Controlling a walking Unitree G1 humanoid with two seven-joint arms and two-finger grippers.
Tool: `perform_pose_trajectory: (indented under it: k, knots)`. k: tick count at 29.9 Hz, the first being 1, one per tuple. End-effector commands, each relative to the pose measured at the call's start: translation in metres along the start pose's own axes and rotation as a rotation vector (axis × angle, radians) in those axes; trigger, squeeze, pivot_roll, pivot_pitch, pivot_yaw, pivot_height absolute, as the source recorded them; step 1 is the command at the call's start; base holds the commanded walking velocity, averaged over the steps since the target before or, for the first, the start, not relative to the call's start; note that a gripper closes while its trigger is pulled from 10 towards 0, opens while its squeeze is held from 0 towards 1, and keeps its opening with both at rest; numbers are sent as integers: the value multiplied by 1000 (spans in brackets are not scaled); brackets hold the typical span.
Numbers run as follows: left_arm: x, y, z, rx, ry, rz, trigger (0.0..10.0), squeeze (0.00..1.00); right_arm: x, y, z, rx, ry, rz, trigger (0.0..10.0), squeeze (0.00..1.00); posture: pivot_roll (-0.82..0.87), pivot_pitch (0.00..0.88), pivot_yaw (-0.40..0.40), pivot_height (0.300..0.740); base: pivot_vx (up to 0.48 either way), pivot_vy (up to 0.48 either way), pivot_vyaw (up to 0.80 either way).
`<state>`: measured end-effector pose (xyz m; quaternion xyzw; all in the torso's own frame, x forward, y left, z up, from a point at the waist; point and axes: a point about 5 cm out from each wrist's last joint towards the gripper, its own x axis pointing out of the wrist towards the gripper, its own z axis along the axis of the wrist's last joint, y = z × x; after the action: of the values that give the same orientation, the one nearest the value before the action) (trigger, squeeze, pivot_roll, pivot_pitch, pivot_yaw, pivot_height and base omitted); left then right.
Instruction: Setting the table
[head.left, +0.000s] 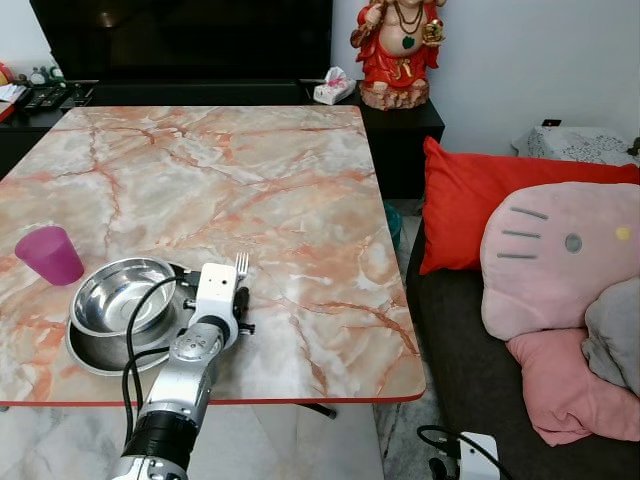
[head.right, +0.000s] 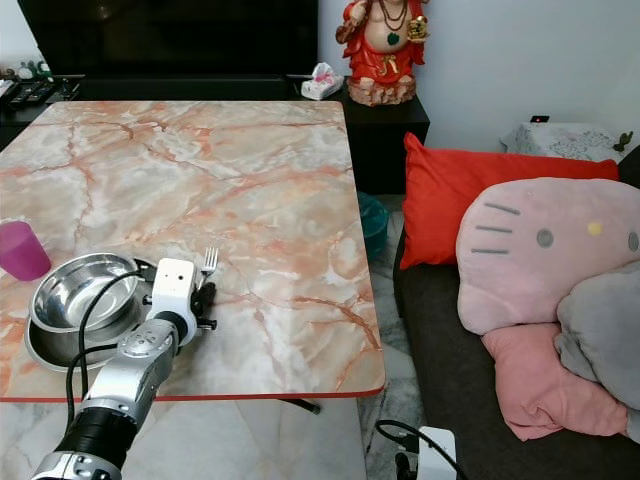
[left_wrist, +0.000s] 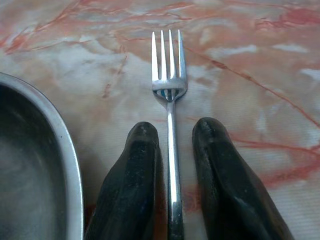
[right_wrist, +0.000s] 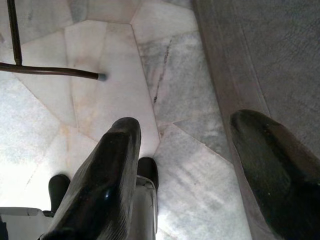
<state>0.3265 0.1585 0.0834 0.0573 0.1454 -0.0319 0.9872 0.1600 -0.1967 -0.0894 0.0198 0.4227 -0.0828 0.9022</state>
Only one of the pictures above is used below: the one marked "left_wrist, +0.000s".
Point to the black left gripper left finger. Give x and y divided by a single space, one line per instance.
130 180

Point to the round stainless steel plate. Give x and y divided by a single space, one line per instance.
30 162

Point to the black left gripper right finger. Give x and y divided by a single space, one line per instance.
225 180

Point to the silver metal fork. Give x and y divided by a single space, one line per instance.
173 150

